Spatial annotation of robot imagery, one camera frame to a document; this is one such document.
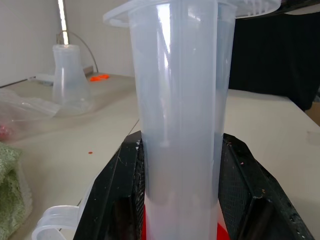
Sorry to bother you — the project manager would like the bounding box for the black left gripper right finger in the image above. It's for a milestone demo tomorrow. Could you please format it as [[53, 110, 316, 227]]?
[[216, 132, 315, 240]]

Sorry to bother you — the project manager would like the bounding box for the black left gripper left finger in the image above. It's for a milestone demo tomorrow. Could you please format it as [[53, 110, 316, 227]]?
[[73, 130, 146, 240]]

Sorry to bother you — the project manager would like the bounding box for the translucent plastic graduated cylinder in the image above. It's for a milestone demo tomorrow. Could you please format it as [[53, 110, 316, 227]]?
[[102, 0, 282, 240]]

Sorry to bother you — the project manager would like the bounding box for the clear plastic measuring cup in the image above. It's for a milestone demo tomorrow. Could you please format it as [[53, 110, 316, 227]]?
[[31, 172, 231, 240]]

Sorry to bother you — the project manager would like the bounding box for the green towel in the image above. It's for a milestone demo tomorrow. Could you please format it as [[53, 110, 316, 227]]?
[[0, 141, 33, 240]]

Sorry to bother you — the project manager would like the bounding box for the cardboard box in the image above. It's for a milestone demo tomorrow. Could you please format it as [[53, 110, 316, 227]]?
[[305, 101, 320, 126]]

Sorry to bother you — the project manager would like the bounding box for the clear plastic bag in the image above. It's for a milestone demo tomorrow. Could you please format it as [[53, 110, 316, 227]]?
[[0, 88, 62, 143]]

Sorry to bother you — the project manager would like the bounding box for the translucent plastic conical flask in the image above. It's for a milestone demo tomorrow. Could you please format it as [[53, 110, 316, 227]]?
[[51, 44, 94, 116]]

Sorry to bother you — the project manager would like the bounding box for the orange plastic piece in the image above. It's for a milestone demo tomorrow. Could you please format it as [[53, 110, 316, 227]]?
[[89, 74, 110, 83]]

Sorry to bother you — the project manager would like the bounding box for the white power strip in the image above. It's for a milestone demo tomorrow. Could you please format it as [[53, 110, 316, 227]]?
[[27, 72, 56, 84]]

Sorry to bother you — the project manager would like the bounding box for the black cloth backdrop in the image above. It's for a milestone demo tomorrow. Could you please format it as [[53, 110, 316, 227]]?
[[227, 0, 320, 113]]

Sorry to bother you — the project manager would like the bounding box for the thin grey cable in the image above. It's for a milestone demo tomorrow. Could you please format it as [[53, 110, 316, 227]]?
[[56, 31, 99, 73]]

